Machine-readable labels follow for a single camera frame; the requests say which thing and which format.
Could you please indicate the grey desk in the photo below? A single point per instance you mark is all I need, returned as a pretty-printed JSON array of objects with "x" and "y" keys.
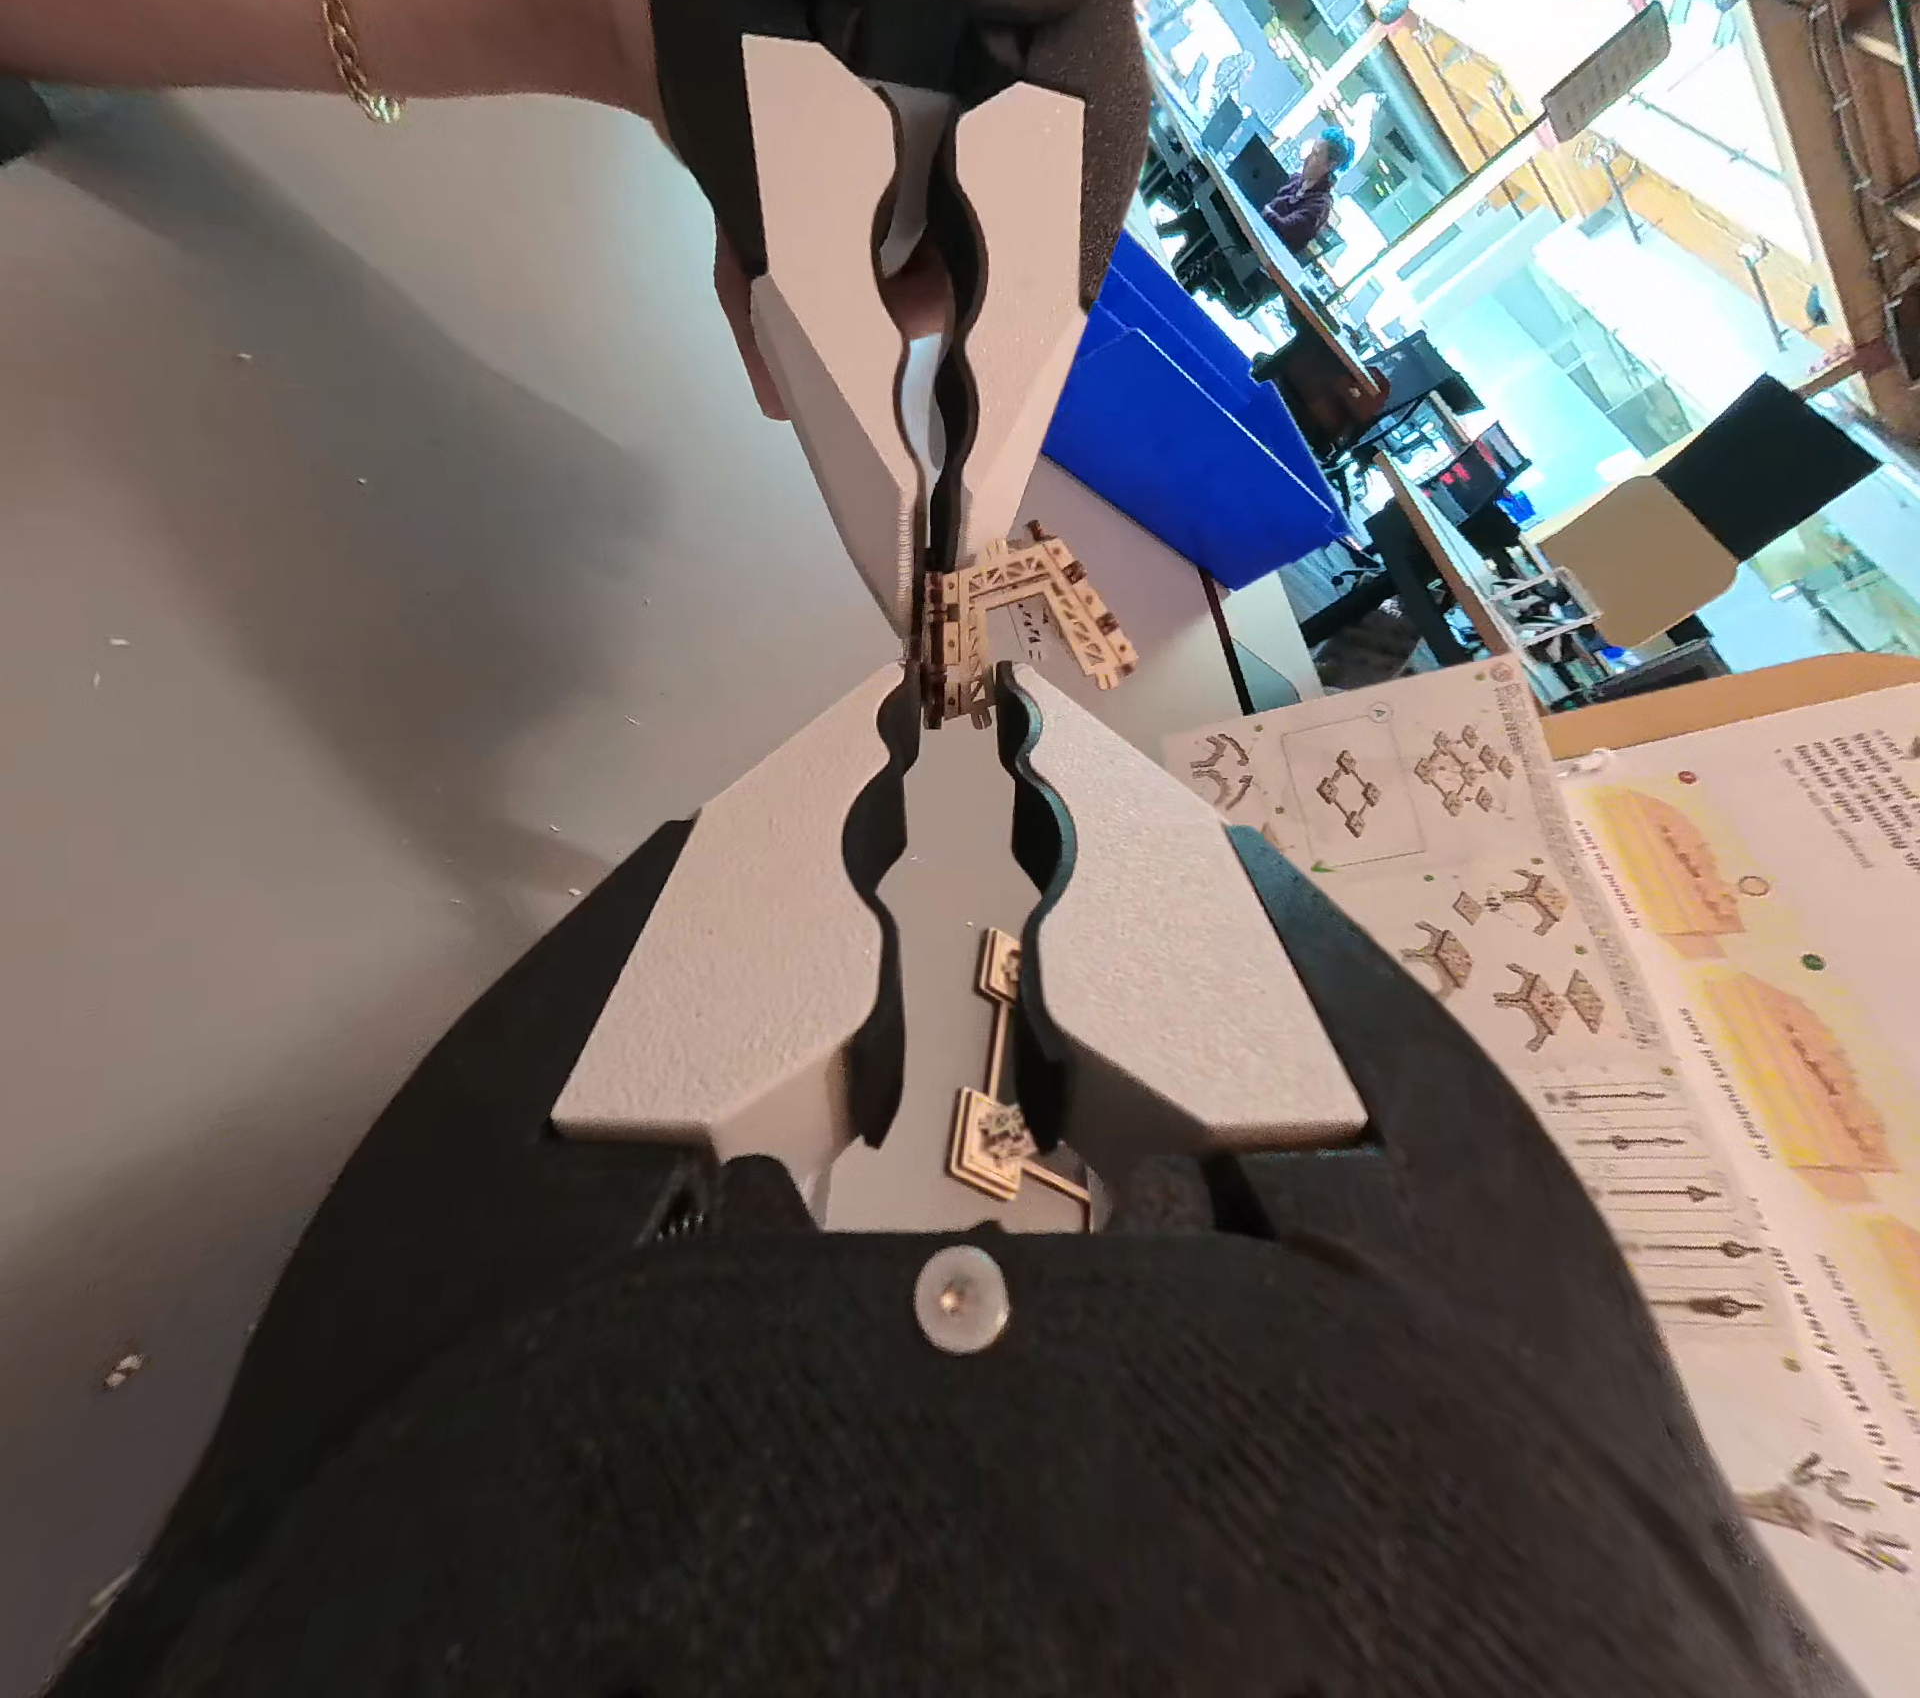
[{"x": 301, "y": 678}]

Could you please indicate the wooden lattice arch piece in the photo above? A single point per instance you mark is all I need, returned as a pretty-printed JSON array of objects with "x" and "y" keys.
[{"x": 961, "y": 648}]

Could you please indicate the black and beige board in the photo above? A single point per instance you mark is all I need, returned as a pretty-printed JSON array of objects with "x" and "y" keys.
[{"x": 1755, "y": 468}]

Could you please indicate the wooden tower base model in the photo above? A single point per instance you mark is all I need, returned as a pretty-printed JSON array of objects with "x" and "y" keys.
[{"x": 993, "y": 1136}]

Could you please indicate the assembly instruction booklet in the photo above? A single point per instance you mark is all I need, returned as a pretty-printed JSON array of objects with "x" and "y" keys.
[{"x": 1425, "y": 858}]

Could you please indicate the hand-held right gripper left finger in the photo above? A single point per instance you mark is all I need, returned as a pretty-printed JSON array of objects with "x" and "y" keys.
[{"x": 734, "y": 979}]

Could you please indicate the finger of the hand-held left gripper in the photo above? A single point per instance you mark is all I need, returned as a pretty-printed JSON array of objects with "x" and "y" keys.
[
  {"x": 818, "y": 272},
  {"x": 1034, "y": 258}
]

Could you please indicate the brown backing board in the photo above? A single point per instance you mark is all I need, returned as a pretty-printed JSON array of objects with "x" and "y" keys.
[{"x": 1724, "y": 701}]

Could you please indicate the blue plastic storage bin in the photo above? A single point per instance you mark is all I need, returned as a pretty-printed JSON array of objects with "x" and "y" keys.
[
  {"x": 1155, "y": 288},
  {"x": 1184, "y": 482}
]

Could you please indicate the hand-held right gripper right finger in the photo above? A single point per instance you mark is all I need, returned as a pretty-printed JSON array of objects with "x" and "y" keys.
[{"x": 1200, "y": 979}]

